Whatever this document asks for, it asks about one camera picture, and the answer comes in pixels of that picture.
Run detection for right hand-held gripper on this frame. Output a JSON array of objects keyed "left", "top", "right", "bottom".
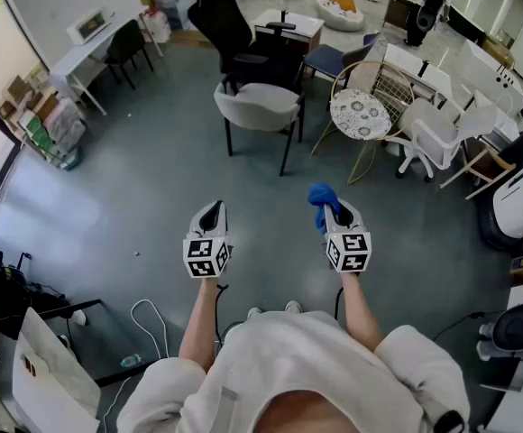
[{"left": 324, "top": 198, "right": 374, "bottom": 274}]

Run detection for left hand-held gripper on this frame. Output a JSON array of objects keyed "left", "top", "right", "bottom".
[{"left": 182, "top": 199, "right": 233, "bottom": 280}]

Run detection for blue cloth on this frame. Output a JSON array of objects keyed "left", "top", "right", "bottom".
[{"left": 307, "top": 182, "right": 342, "bottom": 235}]

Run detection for grey upholstered chair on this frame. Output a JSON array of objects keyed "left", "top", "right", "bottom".
[{"left": 213, "top": 81, "right": 307, "bottom": 178}]

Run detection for person's left forearm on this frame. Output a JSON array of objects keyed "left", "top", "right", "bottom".
[{"left": 179, "top": 277, "right": 221, "bottom": 372}]

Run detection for person's right forearm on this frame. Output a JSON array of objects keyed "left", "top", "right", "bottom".
[{"left": 340, "top": 271, "right": 384, "bottom": 355}]

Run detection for floral round seat cushion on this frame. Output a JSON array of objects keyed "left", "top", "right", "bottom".
[{"left": 328, "top": 88, "right": 391, "bottom": 142}]

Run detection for white office chair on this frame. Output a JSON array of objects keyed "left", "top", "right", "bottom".
[{"left": 387, "top": 97, "right": 500, "bottom": 184}]

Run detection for person's cream sweatshirt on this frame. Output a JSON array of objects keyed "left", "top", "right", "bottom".
[{"left": 116, "top": 309, "right": 470, "bottom": 433}]

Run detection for green tray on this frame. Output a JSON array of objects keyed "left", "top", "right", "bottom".
[{"left": 58, "top": 146, "right": 82, "bottom": 170}]

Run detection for blue padded chair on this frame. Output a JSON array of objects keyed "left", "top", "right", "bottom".
[{"left": 299, "top": 32, "right": 380, "bottom": 80}]

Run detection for white panel table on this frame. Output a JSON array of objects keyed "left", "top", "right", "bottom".
[{"left": 381, "top": 42, "right": 454, "bottom": 107}]

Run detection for white machine with black trim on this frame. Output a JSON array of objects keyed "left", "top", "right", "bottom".
[{"left": 475, "top": 126, "right": 523, "bottom": 254}]

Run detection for stack of boxes and packets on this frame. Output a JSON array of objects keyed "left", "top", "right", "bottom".
[{"left": 0, "top": 74, "right": 87, "bottom": 170}]

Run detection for white beanbag seat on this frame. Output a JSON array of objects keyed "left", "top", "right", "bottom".
[{"left": 315, "top": 0, "right": 365, "bottom": 33}]

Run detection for black side chair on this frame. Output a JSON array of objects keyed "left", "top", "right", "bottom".
[{"left": 103, "top": 18, "right": 154, "bottom": 90}]

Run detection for black mesh office chair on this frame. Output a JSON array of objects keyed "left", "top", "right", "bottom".
[{"left": 187, "top": 0, "right": 306, "bottom": 97}]

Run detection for black round fan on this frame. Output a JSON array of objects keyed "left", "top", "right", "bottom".
[{"left": 491, "top": 302, "right": 523, "bottom": 355}]

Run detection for white low table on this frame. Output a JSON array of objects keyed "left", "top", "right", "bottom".
[{"left": 254, "top": 8, "right": 325, "bottom": 53}]

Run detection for white plastic bags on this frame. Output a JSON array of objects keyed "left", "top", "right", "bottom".
[{"left": 142, "top": 0, "right": 186, "bottom": 44}]

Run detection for white long desk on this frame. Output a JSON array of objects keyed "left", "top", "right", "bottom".
[{"left": 48, "top": 5, "right": 163, "bottom": 116}]

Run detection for white control console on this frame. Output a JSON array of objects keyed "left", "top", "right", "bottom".
[{"left": 462, "top": 38, "right": 523, "bottom": 103}]

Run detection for black backpack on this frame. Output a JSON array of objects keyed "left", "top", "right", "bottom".
[{"left": 417, "top": 0, "right": 445, "bottom": 33}]

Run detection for right hand-held gripper black cable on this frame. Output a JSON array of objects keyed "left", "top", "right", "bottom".
[{"left": 333, "top": 286, "right": 346, "bottom": 322}]

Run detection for hand-held gripper black cable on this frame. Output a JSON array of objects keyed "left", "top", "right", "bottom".
[
  {"left": 333, "top": 286, "right": 346, "bottom": 322},
  {"left": 214, "top": 284, "right": 231, "bottom": 346}
]

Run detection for left hand-held gripper black cable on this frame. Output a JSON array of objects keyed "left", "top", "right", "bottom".
[{"left": 214, "top": 284, "right": 231, "bottom": 346}]

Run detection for white floor cable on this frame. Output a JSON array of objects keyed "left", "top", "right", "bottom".
[{"left": 103, "top": 299, "right": 170, "bottom": 423}]

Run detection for gold wire round chair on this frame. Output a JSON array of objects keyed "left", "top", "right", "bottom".
[{"left": 310, "top": 60, "right": 418, "bottom": 185}]

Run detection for black frame table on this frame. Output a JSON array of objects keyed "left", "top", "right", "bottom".
[{"left": 26, "top": 299, "right": 172, "bottom": 387}]

